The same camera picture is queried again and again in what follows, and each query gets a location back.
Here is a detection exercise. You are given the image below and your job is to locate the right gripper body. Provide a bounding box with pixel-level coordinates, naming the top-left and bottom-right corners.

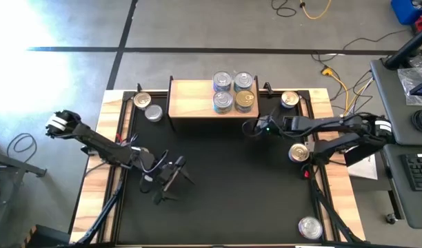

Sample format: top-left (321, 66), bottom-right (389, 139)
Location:
top-left (257, 114), bottom-right (287, 137)

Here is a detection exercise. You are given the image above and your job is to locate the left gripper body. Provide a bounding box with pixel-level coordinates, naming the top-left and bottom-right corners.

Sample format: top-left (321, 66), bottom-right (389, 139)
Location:
top-left (151, 156), bottom-right (187, 194)

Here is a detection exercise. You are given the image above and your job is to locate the green albacore can gold lid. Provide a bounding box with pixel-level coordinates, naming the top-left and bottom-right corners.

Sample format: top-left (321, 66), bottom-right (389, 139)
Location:
top-left (234, 90), bottom-right (256, 110)

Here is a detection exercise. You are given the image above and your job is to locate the silver lid tuna can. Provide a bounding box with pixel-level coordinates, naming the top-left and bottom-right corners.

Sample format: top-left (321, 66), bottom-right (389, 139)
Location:
top-left (298, 216), bottom-right (324, 240)

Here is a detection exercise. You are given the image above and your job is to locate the tall gold lid tuna can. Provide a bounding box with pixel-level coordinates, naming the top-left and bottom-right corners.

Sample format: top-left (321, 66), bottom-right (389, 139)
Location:
top-left (132, 91), bottom-right (152, 110)

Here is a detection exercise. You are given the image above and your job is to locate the black desk support bar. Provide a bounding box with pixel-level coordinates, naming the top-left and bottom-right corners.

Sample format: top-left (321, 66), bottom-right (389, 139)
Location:
top-left (343, 136), bottom-right (396, 168)

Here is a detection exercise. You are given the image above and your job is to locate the white paper sheet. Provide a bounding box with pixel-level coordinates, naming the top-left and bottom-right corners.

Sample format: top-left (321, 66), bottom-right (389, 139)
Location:
top-left (347, 153), bottom-right (379, 180)

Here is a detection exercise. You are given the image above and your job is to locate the black box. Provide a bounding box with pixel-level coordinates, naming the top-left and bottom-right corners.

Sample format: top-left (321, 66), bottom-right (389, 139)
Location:
top-left (23, 223), bottom-right (72, 248)

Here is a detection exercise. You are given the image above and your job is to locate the grey desk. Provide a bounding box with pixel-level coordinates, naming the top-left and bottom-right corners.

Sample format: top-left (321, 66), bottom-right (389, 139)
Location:
top-left (383, 143), bottom-right (422, 230)
top-left (369, 51), bottom-right (422, 145)

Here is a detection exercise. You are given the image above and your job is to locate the clear plastic bag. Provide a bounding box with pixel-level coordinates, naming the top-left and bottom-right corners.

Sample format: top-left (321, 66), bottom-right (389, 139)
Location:
top-left (396, 67), bottom-right (422, 106)

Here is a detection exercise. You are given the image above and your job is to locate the black keyboard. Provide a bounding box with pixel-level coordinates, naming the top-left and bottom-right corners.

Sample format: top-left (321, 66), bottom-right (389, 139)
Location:
top-left (400, 153), bottom-right (422, 192)

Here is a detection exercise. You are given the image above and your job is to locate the black monitor pole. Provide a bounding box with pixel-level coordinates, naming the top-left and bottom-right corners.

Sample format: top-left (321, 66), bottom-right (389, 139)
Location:
top-left (383, 23), bottom-right (422, 70)

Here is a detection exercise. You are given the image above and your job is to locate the blue plastic bin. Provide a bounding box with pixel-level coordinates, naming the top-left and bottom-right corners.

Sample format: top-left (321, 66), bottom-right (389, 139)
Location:
top-left (390, 0), bottom-right (422, 25)

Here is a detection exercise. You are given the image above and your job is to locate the black diagonal frame strut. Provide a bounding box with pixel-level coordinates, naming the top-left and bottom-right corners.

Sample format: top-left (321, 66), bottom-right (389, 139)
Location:
top-left (309, 177), bottom-right (362, 246)
top-left (72, 172), bottom-right (126, 246)

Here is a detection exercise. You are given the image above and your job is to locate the wooden shelf black frame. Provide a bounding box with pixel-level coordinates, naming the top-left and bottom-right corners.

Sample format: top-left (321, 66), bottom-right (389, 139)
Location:
top-left (165, 75), bottom-right (261, 132)

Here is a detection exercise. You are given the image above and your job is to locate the yellow extension cable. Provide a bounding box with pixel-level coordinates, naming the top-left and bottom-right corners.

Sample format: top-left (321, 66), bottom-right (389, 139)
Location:
top-left (320, 67), bottom-right (352, 120)

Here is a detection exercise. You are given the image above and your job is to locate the black aluminium table frame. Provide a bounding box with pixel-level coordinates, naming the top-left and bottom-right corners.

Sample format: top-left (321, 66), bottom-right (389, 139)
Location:
top-left (112, 88), bottom-right (332, 247)

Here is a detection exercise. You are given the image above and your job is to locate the black floor cable loop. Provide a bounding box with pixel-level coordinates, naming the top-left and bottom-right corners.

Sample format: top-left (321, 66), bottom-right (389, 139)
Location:
top-left (6, 133), bottom-right (38, 154)
top-left (271, 0), bottom-right (297, 18)

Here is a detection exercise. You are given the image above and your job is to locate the yellow floor cable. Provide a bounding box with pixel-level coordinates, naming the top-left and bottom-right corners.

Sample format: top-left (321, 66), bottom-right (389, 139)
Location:
top-left (299, 0), bottom-right (332, 20)

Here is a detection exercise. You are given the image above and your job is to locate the long black floor cable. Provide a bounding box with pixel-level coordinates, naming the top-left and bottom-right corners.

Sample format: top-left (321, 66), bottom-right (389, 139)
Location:
top-left (310, 29), bottom-right (412, 63)

